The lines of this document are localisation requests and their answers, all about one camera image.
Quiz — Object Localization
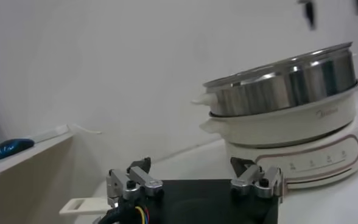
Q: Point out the cream cooker pot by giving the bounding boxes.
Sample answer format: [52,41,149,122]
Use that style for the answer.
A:
[199,79,358,149]

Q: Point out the stainless steel steamer basket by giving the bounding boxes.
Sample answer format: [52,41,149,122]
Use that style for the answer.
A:
[191,41,358,118]

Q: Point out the blue computer mouse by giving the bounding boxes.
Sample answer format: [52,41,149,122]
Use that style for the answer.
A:
[0,138,35,161]

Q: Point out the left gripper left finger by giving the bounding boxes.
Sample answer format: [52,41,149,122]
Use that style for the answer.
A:
[105,156,165,208]

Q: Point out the thin white cable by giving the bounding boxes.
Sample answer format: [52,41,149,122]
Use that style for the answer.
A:
[68,122,103,136]

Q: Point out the glass lid with white handle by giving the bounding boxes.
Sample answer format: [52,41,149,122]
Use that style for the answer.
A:
[59,197,110,224]

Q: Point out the black left gripper cable bundle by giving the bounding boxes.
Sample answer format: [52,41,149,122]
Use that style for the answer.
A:
[98,203,151,224]

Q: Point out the white side desk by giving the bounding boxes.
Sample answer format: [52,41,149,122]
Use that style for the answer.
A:
[0,130,107,224]

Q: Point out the cream electric cooker base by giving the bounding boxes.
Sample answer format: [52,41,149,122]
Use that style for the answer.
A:
[223,117,358,190]

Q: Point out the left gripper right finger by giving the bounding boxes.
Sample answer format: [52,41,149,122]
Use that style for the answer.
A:
[230,156,285,203]

